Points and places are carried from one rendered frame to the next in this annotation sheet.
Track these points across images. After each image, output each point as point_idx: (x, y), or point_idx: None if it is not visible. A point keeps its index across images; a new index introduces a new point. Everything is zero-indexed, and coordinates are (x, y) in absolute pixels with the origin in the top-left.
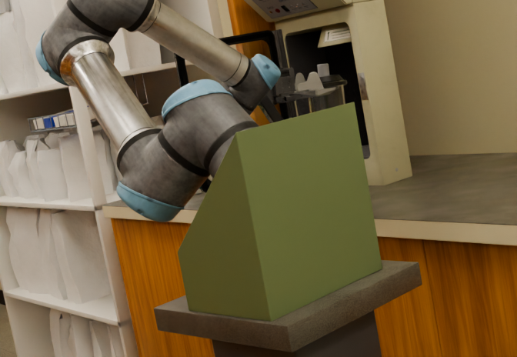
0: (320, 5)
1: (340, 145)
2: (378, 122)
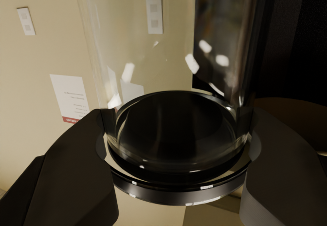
0: (243, 225)
1: None
2: None
